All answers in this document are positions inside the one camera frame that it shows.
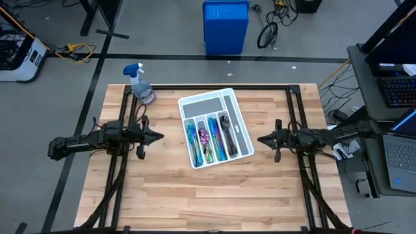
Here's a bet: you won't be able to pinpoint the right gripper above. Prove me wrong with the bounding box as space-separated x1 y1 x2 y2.
257 118 302 163

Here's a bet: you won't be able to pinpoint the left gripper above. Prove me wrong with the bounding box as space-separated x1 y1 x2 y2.
127 115 165 161

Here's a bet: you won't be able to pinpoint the iridescent blue fork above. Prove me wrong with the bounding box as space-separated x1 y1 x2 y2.
187 122 204 166
188 125 203 167

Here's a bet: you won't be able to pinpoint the large dark iridescent spoon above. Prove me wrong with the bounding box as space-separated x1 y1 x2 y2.
220 114 239 157

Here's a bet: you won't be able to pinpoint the white cutlery organizer tray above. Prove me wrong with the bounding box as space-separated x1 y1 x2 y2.
177 87 255 170

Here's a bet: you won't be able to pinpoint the Dawn spray bottle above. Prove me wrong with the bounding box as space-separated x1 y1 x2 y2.
123 62 157 107

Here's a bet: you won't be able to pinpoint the black power brick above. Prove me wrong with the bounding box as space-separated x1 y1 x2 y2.
331 109 349 121

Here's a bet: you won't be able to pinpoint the white power adapter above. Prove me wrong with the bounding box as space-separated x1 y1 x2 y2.
334 139 362 162

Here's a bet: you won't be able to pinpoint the dark laptop desk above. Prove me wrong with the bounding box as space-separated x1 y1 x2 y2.
357 122 416 198

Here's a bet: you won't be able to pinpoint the gray side desk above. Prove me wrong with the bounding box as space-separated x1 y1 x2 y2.
346 44 416 124

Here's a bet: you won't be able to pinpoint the blue plastic bin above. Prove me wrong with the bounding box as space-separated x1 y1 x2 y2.
202 0 250 56

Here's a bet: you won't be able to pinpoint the gray laptop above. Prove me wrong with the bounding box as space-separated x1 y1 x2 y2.
382 109 416 195

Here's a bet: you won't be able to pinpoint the black stand leg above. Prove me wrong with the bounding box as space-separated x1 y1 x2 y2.
79 0 130 40

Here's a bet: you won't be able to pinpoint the black dock device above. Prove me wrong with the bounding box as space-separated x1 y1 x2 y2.
370 63 407 78

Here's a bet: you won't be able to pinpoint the black keyboard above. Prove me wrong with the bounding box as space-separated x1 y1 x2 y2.
378 76 416 109

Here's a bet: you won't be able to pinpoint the black box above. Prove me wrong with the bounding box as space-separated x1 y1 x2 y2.
294 0 323 14

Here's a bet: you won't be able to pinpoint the white and black equipment cart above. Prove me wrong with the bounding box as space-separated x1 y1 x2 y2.
0 19 49 84

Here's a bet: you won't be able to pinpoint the black desk monitor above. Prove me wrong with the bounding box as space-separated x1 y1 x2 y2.
359 0 416 65

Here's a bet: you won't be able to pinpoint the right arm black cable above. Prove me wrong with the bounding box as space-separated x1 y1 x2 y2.
287 120 306 135

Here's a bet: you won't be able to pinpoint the thin black floor cables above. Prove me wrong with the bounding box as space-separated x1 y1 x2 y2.
319 63 362 113

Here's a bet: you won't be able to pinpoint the yellow floor cable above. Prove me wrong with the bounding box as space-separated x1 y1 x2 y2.
317 58 352 91

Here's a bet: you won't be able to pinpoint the coiled black cable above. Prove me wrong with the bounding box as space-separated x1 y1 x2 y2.
256 21 280 50

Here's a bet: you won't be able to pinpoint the yellow extension cord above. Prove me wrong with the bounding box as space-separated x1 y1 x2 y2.
0 5 94 64

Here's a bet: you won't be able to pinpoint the tangled black floor cables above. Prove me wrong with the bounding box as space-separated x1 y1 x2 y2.
252 0 299 29

